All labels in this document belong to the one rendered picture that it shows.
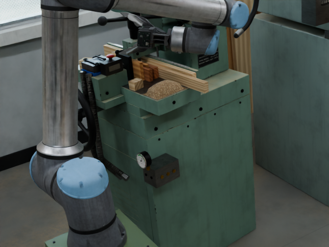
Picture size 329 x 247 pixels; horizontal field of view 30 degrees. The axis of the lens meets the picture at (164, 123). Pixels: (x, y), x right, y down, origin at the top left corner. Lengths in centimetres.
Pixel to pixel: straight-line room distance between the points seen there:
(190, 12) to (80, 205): 68
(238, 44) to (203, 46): 184
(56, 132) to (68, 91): 14
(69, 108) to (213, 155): 92
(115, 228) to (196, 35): 74
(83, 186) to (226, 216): 117
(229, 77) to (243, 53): 140
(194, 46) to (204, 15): 24
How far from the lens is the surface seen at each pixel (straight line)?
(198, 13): 196
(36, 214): 340
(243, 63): 407
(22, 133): 388
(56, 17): 185
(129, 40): 249
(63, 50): 186
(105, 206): 187
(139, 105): 232
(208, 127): 258
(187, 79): 230
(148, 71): 239
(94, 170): 185
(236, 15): 205
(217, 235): 286
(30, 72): 378
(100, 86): 234
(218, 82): 261
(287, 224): 308
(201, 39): 218
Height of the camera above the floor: 176
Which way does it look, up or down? 25 degrees down
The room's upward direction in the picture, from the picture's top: 6 degrees counter-clockwise
